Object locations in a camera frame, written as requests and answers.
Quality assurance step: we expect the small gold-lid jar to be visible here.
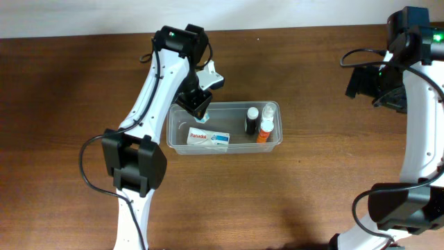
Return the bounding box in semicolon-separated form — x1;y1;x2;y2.
194;110;210;124

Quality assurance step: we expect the white Panadol box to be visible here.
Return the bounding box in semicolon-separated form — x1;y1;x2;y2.
187;127;230;146

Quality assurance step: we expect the dark bottle white cap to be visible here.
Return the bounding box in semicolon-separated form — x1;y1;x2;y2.
244;107;259;135

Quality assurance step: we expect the white spray bottle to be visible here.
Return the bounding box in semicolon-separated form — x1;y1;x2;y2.
261;102;278;122

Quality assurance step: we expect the orange tube white cap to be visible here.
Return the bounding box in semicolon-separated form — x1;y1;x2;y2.
257;120;274;143

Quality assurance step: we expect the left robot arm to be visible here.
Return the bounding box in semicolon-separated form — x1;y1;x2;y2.
101;24;225;249

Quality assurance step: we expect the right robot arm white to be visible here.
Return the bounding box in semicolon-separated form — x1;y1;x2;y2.
328;6;443;249

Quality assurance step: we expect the clear plastic container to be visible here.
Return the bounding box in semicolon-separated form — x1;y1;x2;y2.
166;101;283;155

